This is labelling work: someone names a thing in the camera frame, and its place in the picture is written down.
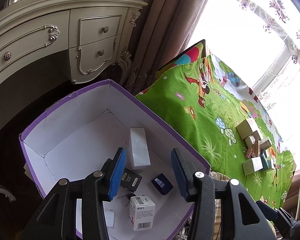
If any white box with text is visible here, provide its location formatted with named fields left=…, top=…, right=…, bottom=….
left=242, top=157, right=263, bottom=176

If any black barcode box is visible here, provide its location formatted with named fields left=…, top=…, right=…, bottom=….
left=120, top=168, right=142, bottom=192

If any pink binder clip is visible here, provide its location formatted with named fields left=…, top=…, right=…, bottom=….
left=245, top=146, right=256, bottom=159

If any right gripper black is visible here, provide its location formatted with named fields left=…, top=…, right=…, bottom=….
left=256, top=200, right=300, bottom=240

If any small white flat box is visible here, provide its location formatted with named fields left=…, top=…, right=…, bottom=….
left=104, top=211, right=115, bottom=228

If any teal patterned box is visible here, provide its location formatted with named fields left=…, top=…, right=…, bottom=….
left=260, top=152, right=269, bottom=170

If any small white square box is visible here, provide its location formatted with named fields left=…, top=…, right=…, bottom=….
left=266, top=158, right=275, bottom=172

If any purple white cardboard box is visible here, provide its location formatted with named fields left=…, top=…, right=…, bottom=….
left=19, top=80, right=210, bottom=239

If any white medicine box blue logo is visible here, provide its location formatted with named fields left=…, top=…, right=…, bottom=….
left=259, top=137, right=271, bottom=152

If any white dental box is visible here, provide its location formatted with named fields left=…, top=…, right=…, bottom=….
left=251, top=140, right=261, bottom=157

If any white plastic holder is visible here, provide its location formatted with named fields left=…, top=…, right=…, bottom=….
left=244, top=135, right=256, bottom=147

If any white barcode medicine box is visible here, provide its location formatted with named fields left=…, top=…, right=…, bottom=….
left=129, top=196, right=155, bottom=231

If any large beige box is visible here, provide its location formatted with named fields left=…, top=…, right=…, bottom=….
left=236, top=118, right=263, bottom=140

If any dark blue small box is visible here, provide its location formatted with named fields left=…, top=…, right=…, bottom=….
left=151, top=173, right=173, bottom=195

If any long white box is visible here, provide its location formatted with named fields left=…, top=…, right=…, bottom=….
left=127, top=127, right=151, bottom=170

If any green cartoon tablecloth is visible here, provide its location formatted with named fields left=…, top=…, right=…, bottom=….
left=136, top=41, right=294, bottom=208

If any cream ornate dresser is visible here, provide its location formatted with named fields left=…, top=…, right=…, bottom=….
left=0, top=0, right=148, bottom=201

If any brown curtain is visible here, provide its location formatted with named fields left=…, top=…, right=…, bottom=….
left=125, top=0, right=208, bottom=94

